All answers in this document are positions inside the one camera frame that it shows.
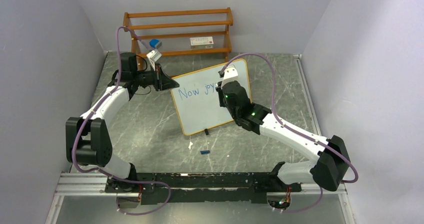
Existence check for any blue whiteboard eraser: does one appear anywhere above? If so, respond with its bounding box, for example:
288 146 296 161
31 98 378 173
149 39 162 49

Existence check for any white cardboard box red label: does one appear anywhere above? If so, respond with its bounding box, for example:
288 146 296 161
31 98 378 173
189 36 214 50

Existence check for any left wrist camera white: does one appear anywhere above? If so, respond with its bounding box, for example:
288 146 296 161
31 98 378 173
145 49 162 71

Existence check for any aluminium frame rail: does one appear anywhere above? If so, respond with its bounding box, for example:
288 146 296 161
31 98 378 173
54 173 348 198

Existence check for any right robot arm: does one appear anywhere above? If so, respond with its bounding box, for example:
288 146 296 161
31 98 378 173
215 81 350 191

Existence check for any whiteboard with yellow frame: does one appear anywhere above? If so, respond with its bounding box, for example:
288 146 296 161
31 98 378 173
171 63 233 136

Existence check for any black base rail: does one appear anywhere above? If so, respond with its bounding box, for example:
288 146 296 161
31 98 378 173
105 172 302 205

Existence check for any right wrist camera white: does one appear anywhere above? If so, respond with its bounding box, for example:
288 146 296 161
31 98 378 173
218 65 239 86

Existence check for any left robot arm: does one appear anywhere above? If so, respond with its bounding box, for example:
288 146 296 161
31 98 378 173
65 50 179 192

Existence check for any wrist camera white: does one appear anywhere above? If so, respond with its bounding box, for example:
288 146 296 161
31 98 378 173
145 49 162 71
218 65 239 86

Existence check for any wooden two-tier shelf rack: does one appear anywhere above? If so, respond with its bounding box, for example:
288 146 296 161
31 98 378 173
123 8 234 70

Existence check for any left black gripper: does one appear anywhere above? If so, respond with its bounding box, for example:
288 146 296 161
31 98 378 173
134 64 180 92

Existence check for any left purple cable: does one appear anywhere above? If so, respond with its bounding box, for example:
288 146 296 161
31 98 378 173
71 26 172 216

